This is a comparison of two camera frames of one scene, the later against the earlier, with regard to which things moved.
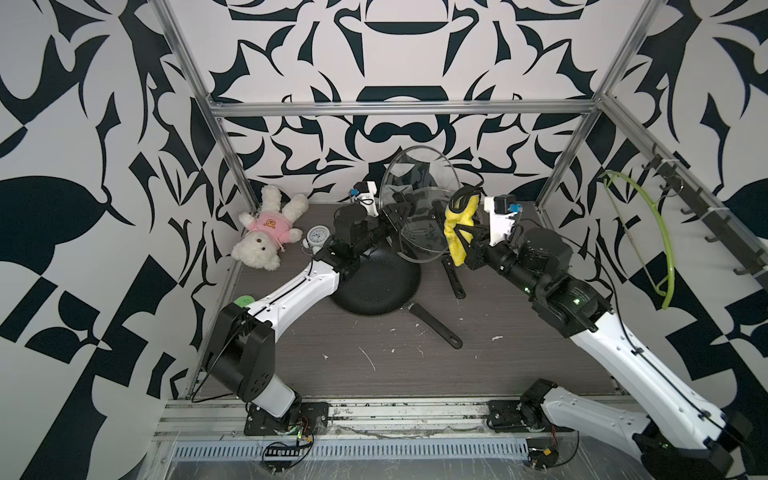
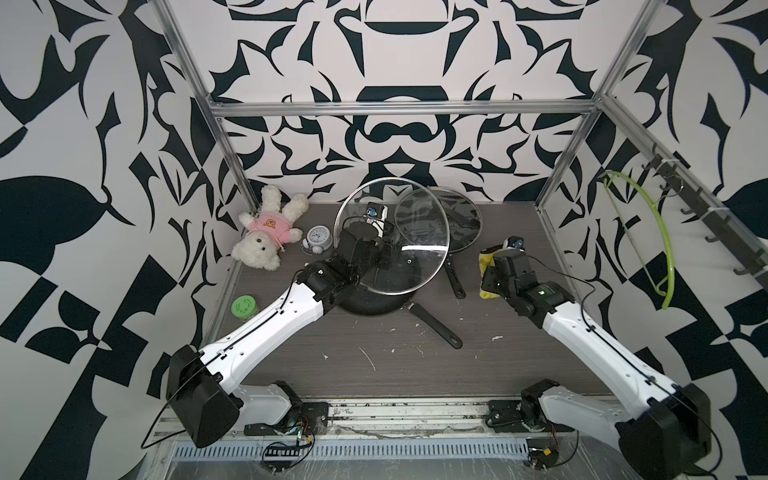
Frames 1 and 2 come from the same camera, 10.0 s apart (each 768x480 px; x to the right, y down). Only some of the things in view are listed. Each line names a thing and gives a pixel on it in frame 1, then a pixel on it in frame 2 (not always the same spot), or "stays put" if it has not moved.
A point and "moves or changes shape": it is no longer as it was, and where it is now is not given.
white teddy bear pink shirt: [269, 229] stays put
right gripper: [478, 250] -> [488, 279]
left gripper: [386, 221] -> [383, 250]
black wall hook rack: [752, 258] stays put
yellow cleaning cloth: [452, 219] -> [486, 260]
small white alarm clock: [316, 237] stays put
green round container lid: [243, 300] stays put
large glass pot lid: [427, 179] moves or changes shape
